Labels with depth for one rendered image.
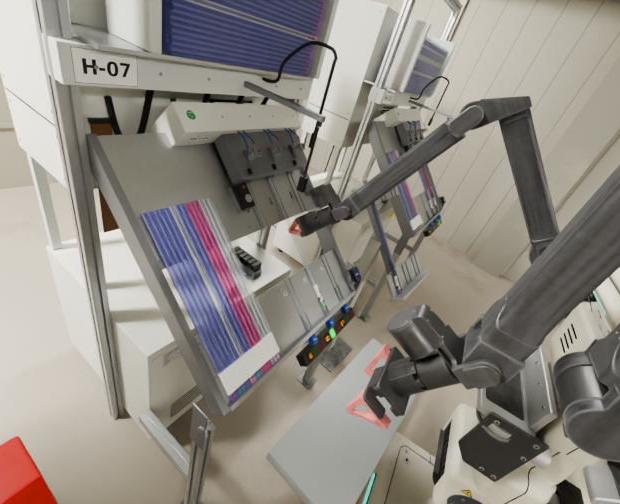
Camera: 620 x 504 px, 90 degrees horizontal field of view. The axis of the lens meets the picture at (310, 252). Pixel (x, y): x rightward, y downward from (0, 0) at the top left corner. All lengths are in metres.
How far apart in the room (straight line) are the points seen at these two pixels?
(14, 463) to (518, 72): 3.83
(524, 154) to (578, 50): 2.91
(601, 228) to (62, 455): 1.69
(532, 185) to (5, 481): 1.13
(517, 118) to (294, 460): 0.97
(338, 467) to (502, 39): 3.57
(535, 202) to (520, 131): 0.16
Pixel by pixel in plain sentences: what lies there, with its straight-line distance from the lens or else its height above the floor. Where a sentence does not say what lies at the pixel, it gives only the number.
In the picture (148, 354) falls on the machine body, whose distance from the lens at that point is 1.09.
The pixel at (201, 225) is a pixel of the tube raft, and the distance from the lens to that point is 0.87.
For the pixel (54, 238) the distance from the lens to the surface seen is 1.46.
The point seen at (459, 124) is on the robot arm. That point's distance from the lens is 0.78.
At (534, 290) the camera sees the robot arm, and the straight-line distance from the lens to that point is 0.44.
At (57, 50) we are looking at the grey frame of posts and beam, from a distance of 0.77.
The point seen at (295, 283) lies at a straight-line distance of 1.05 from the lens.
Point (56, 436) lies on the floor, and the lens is 1.72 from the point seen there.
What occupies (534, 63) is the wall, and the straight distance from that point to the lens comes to 3.71.
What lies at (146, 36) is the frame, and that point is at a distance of 0.80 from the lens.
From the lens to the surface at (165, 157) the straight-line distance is 0.91.
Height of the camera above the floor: 1.50
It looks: 34 degrees down
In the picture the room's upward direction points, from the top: 19 degrees clockwise
